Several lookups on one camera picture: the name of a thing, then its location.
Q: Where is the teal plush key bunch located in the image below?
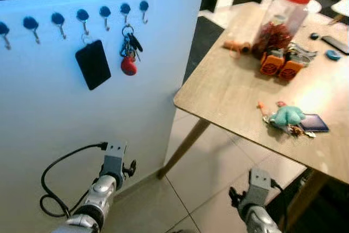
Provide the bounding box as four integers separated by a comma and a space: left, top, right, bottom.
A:
257, 100, 316, 139

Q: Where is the key bunch with red fob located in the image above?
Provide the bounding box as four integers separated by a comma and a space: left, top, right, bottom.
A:
119, 23, 145, 77

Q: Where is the light wooden table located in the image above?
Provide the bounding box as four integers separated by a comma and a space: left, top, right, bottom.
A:
157, 1, 349, 232

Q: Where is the dark blue card holder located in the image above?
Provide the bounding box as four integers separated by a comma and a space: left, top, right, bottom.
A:
299, 113, 330, 133

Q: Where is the silver metal key bundle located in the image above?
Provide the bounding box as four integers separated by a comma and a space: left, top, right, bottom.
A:
286, 41, 317, 65

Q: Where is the clear jar with red lid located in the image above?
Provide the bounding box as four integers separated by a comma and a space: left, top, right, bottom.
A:
253, 0, 315, 57

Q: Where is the white chair with wooden legs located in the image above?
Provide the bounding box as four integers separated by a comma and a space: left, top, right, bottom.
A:
330, 0, 349, 17

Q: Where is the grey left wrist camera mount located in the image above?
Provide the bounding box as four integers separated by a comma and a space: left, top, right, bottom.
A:
100, 141, 128, 177

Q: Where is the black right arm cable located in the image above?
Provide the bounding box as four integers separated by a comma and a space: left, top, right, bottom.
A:
269, 180, 285, 212

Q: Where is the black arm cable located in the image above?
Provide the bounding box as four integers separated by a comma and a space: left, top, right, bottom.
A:
39, 141, 109, 219
269, 180, 285, 212

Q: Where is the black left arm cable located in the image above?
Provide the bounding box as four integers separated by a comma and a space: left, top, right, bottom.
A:
39, 141, 109, 219

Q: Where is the black card holder with ring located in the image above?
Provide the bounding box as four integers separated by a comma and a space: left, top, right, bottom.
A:
74, 32, 113, 91

